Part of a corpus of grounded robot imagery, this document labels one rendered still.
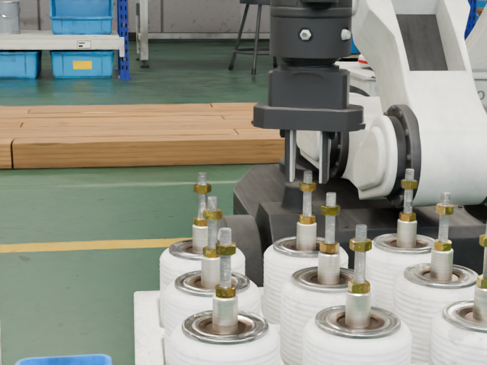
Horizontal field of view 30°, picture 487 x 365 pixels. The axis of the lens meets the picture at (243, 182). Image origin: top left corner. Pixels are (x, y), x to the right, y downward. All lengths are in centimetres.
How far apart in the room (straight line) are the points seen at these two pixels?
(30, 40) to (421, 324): 466
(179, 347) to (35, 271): 104
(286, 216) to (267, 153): 149
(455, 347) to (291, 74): 34
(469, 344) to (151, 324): 36
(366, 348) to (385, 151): 50
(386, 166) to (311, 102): 28
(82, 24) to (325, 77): 454
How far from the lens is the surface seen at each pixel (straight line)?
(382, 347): 78
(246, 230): 133
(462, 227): 140
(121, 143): 276
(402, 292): 93
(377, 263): 103
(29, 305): 161
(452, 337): 82
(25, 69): 547
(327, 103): 97
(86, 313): 156
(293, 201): 136
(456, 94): 128
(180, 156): 278
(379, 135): 124
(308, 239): 102
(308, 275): 93
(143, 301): 107
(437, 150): 122
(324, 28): 95
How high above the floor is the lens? 54
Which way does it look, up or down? 12 degrees down
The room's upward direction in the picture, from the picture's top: 1 degrees clockwise
